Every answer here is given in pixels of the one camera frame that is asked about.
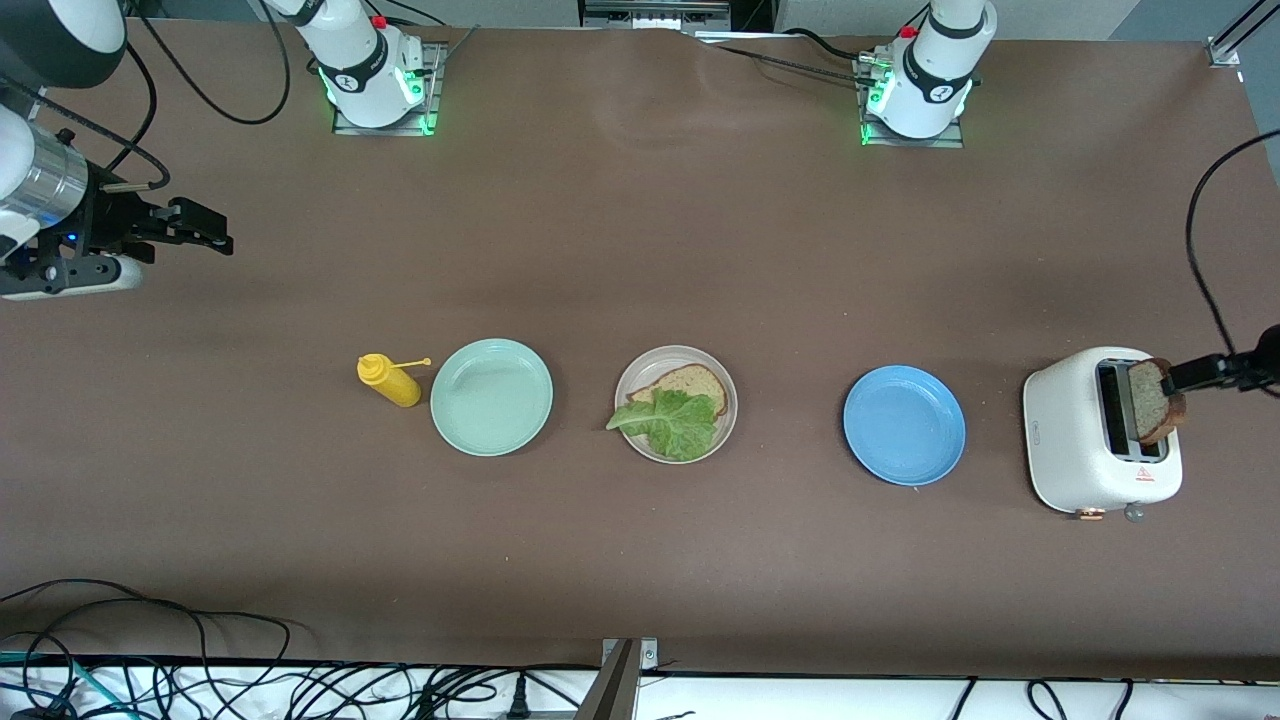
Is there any blue plate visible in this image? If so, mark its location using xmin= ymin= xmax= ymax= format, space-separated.
xmin=843 ymin=365 xmax=967 ymax=488

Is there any long black floor cable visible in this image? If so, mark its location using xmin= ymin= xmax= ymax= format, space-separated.
xmin=0 ymin=577 xmax=293 ymax=720

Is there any brown bread slice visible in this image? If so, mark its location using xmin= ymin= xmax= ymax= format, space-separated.
xmin=1127 ymin=357 xmax=1189 ymax=447
xmin=627 ymin=363 xmax=731 ymax=419

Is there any beige plate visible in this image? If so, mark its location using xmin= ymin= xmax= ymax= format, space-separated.
xmin=614 ymin=345 xmax=739 ymax=465

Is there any aluminium frame profile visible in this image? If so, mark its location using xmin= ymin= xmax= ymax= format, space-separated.
xmin=1204 ymin=0 xmax=1280 ymax=69

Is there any teal floor cable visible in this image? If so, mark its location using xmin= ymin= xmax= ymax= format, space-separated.
xmin=0 ymin=650 xmax=113 ymax=720

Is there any metal bracket post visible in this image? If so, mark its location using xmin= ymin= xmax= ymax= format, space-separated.
xmin=574 ymin=637 xmax=661 ymax=720

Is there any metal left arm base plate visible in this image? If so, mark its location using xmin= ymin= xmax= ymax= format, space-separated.
xmin=855 ymin=55 xmax=967 ymax=150

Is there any black metal device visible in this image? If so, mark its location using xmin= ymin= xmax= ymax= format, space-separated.
xmin=578 ymin=0 xmax=734 ymax=32

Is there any yellow mustard squeeze bottle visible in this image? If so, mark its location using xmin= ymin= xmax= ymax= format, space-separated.
xmin=356 ymin=352 xmax=434 ymax=409

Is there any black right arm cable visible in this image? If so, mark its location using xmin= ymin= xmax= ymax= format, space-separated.
xmin=40 ymin=0 xmax=292 ymax=193

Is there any green lettuce leaf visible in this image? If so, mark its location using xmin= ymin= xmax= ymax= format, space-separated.
xmin=605 ymin=388 xmax=720 ymax=464

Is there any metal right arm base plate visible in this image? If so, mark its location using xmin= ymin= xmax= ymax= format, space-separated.
xmin=332 ymin=40 xmax=447 ymax=137

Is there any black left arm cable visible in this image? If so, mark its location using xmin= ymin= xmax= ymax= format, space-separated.
xmin=1186 ymin=128 xmax=1280 ymax=357

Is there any white two-slot toaster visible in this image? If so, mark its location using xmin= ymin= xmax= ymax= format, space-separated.
xmin=1021 ymin=346 xmax=1185 ymax=523

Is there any black table cable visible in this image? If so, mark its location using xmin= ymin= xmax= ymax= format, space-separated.
xmin=690 ymin=28 xmax=883 ymax=87

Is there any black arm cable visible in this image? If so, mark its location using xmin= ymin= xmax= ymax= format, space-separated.
xmin=40 ymin=0 xmax=292 ymax=193
xmin=1186 ymin=128 xmax=1280 ymax=357

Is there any mint green plate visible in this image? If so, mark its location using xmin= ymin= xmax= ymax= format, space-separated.
xmin=430 ymin=338 xmax=554 ymax=458

